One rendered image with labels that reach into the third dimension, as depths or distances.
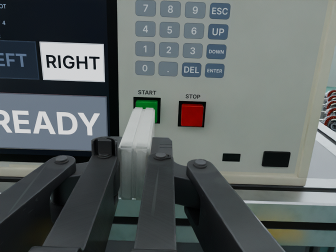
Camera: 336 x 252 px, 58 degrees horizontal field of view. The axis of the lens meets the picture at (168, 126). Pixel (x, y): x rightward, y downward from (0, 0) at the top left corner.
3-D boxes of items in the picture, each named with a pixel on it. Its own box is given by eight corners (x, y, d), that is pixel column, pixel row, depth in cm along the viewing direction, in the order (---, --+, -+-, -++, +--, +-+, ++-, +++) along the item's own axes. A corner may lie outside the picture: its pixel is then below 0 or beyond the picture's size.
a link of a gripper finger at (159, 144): (145, 178, 13) (214, 181, 13) (151, 136, 18) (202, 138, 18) (145, 208, 14) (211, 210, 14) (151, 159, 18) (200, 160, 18)
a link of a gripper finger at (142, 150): (133, 147, 14) (149, 147, 14) (144, 107, 21) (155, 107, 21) (133, 201, 15) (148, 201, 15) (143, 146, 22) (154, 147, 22)
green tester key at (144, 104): (157, 123, 25) (157, 102, 25) (135, 122, 25) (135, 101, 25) (157, 119, 26) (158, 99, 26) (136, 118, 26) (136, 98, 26)
